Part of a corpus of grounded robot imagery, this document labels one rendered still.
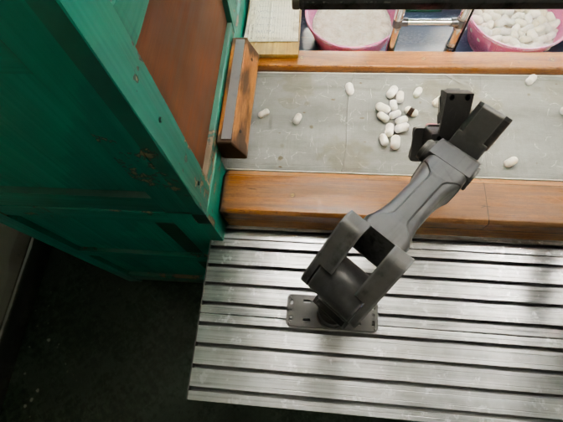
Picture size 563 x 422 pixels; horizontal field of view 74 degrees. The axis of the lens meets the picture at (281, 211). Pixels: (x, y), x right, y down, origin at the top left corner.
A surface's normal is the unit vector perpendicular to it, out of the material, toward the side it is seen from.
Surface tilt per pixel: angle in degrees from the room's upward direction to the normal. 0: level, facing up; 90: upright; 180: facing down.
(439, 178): 20
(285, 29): 0
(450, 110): 50
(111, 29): 90
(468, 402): 0
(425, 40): 0
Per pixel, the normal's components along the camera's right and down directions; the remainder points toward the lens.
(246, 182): -0.07, -0.37
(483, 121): -0.50, 0.19
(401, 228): 0.18, -0.59
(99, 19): 1.00, 0.04
